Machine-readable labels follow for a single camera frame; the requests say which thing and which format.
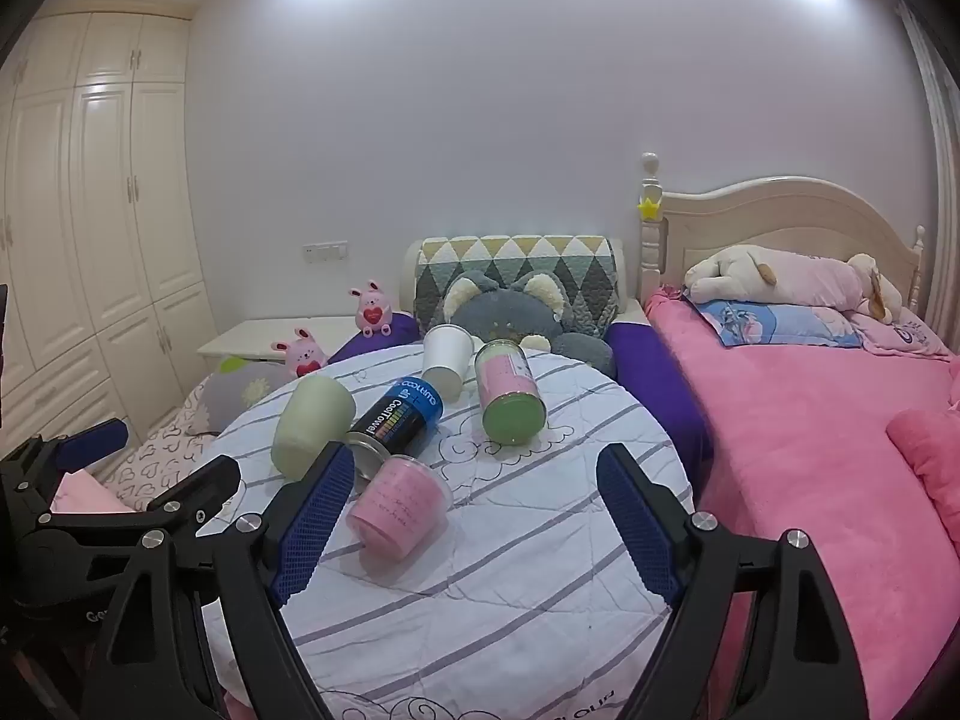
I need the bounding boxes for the triangle pattern quilted cover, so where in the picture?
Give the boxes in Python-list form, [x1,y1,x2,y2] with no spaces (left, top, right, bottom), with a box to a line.
[403,235,626,340]

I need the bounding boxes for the heart print sheet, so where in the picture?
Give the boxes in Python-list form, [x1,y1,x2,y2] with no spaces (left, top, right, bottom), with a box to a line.
[101,382,227,512]

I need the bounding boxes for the white nightstand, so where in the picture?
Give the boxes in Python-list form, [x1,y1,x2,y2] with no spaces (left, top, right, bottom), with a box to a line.
[196,317,362,362]

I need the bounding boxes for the blue and black can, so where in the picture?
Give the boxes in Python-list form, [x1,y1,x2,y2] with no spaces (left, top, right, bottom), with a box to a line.
[345,376,445,481]

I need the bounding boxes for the pink fleece blanket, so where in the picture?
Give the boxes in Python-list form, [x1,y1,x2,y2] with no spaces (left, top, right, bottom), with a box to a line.
[645,285,960,720]

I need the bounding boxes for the pale green cup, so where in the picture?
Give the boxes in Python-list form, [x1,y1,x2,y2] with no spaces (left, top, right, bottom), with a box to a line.
[271,375,357,478]

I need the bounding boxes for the cream wardrobe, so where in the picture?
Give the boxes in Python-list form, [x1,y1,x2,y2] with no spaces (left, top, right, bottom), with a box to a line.
[0,11,220,452]

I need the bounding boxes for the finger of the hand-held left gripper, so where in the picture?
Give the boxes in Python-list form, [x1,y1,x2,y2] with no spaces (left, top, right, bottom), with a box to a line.
[0,418,130,500]
[45,454,243,541]

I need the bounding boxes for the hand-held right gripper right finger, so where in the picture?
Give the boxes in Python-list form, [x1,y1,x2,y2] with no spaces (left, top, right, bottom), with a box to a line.
[597,443,871,720]

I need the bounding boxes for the blue cartoon pillow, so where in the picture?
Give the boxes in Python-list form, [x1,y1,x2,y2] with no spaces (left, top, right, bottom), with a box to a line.
[694,298,865,350]

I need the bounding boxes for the cream and pink plush dog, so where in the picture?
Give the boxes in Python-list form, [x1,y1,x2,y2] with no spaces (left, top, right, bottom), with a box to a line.
[684,246,902,326]

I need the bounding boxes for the pink jar with green lid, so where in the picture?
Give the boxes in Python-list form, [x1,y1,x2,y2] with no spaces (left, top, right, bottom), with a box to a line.
[474,340,546,445]

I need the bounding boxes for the grey flower cushion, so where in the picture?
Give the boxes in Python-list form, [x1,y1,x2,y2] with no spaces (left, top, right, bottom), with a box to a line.
[184,358,298,437]

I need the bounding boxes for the pink fleece cushion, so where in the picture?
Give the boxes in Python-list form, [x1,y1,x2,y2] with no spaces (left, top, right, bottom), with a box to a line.
[885,406,960,535]

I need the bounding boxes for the cream wooden headboard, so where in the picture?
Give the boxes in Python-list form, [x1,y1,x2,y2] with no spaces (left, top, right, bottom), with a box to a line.
[637,152,932,317]

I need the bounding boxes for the grey cat plush pillow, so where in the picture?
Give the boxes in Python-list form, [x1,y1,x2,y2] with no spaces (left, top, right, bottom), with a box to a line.
[442,272,617,380]

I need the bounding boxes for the pink printed pillow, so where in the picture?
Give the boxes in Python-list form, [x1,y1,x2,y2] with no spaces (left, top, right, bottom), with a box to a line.
[847,306,955,358]

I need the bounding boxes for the clear pink cup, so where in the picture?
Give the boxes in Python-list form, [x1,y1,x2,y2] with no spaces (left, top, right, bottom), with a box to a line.
[346,454,454,562]

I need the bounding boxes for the light pink cloth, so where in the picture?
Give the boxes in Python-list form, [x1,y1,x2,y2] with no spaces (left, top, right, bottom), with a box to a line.
[51,469,134,515]

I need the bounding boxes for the pink rabbit toy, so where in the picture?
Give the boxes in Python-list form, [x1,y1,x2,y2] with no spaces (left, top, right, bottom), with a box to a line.
[347,281,395,338]
[271,328,329,379]

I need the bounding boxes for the white paper cup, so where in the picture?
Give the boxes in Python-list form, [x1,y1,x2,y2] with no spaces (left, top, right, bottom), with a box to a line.
[421,324,475,402]

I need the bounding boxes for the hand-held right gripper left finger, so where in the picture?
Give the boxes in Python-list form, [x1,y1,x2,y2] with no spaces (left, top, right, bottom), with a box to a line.
[79,442,357,720]

